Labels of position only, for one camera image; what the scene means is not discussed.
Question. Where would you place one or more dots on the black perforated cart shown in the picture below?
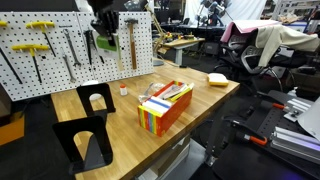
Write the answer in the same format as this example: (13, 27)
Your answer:
(253, 163)

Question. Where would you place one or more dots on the pink cloth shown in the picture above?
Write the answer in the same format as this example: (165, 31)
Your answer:
(250, 26)

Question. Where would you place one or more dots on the silver metal brackets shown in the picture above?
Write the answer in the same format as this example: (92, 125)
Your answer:
(298, 108)

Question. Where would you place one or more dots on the orange rainbow striped box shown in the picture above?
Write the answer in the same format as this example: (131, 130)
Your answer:
(173, 115)

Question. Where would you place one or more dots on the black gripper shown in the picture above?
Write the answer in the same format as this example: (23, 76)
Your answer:
(108, 21)

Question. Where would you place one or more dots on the beige jacket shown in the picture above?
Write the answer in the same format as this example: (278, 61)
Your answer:
(283, 36)

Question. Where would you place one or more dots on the aluminium extrusion bars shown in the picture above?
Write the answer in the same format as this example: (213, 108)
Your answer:
(293, 141)

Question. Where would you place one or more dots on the black office chair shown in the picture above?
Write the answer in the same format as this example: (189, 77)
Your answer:
(250, 58)

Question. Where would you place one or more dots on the yellow edged booklet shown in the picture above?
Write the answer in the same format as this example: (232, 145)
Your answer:
(180, 93)

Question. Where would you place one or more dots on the long silver wrench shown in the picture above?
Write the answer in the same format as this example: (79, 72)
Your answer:
(71, 46)

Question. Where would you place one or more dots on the white backdrop sheet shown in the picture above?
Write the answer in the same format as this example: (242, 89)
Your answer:
(246, 10)

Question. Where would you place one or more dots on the yellow sponge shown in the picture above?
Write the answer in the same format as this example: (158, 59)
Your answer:
(217, 80)

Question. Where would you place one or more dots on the black pliers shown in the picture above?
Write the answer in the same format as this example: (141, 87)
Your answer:
(89, 43)

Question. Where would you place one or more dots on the white blue striped booklet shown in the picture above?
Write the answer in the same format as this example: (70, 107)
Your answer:
(156, 105)

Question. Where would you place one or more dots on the short silver wrench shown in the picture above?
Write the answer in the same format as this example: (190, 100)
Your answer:
(68, 66)

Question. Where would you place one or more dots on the white pegboard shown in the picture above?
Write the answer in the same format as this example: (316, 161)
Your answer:
(50, 75)

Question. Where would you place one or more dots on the wooden side table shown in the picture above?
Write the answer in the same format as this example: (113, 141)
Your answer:
(183, 42)

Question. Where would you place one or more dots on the small white orange-capped bottle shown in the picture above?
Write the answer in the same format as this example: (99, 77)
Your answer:
(123, 90)

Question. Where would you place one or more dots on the small black metal bookend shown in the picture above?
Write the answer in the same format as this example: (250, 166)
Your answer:
(108, 100)

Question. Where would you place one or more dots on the large black metal bookend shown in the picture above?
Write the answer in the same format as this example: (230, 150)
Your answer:
(100, 133)

